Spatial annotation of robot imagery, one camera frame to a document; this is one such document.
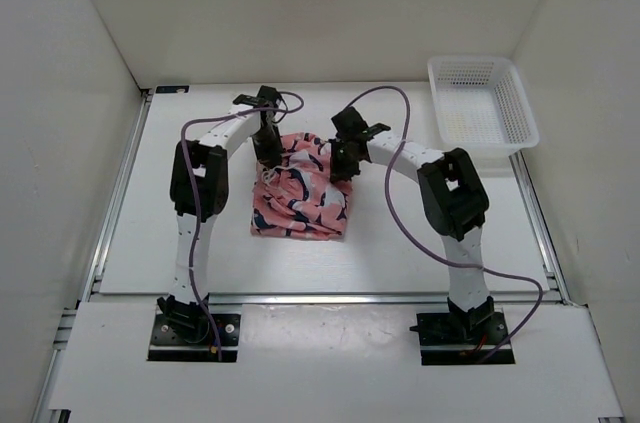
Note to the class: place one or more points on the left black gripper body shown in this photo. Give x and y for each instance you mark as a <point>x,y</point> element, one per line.
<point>270,127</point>

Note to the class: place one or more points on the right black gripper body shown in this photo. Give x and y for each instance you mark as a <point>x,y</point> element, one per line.
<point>340,148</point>

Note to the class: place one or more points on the pink shark print shorts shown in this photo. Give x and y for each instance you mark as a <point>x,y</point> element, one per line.
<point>296,199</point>

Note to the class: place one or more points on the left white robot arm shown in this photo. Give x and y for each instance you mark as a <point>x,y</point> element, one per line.
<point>199,190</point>

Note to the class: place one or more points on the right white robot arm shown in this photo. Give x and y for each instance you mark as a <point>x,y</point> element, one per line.
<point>453,198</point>

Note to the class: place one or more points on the white plastic mesh basket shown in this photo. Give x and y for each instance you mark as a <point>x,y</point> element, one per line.
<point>481,105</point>

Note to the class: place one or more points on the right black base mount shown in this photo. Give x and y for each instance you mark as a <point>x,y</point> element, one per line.
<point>453,337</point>

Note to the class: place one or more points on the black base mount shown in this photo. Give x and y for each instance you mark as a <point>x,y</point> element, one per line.
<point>183,333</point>
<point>453,337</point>

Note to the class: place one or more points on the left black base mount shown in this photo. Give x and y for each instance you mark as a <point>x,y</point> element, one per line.
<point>183,333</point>

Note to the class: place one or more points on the front aluminium rail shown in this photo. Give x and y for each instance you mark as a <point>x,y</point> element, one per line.
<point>327,298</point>

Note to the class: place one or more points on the left aluminium rail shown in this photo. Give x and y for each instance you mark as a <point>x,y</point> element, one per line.
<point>94,268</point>

